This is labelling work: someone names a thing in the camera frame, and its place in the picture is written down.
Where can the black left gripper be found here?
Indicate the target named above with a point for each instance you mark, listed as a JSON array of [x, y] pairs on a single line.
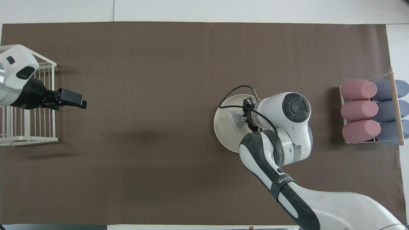
[[35, 95]]

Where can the clear plastic bag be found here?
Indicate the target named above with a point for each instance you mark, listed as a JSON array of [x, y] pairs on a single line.
[[238, 123]]

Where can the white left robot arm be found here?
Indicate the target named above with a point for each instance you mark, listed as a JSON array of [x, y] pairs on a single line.
[[12, 64]]

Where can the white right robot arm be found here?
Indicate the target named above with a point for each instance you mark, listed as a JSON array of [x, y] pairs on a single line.
[[294, 108]]

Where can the cream round plate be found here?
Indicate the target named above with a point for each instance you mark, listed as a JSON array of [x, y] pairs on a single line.
[[225, 127]]

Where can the brown paper table mat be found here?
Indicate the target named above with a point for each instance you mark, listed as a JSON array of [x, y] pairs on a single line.
[[159, 64]]

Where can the pink plastic cup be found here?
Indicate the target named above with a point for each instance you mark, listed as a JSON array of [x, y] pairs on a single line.
[[358, 111], [359, 131], [356, 89]]

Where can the wooden cup rack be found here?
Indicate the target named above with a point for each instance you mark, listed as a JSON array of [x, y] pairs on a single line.
[[396, 107]]

